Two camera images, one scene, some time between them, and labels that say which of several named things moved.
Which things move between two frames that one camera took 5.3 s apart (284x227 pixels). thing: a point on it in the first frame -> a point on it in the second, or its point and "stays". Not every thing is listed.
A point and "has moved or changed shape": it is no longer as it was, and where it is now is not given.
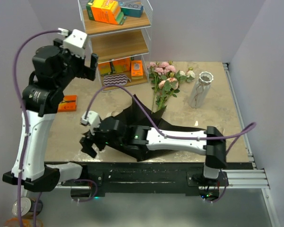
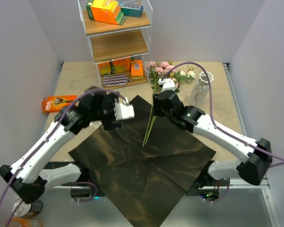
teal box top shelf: (131, 8) stays
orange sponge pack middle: (122, 65) stays
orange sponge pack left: (104, 68) stays
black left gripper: (85, 72) -> (109, 124)
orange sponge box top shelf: (105, 11) stays
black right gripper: (87, 148) -> (157, 111)
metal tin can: (28, 206) stays
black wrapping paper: (138, 114) has moved or changed shape
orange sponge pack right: (137, 69) stays
